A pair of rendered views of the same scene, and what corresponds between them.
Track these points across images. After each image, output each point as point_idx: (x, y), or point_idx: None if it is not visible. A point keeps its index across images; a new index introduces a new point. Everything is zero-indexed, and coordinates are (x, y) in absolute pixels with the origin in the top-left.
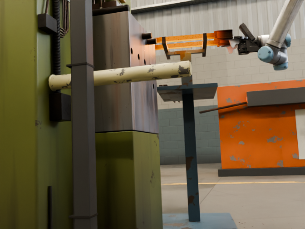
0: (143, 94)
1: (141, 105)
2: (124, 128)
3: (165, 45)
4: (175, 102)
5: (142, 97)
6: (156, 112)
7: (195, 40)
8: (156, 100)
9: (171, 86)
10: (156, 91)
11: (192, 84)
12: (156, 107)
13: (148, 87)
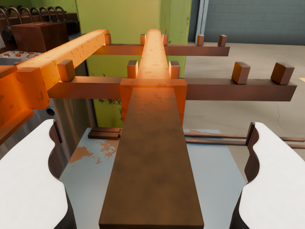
0: (5, 143)
1: (1, 153)
2: None
3: (99, 54)
4: (301, 141)
5: (3, 146)
6: (62, 161)
7: (76, 66)
8: (63, 150)
9: (78, 144)
10: (62, 139)
11: (61, 175)
12: (61, 157)
13: (20, 135)
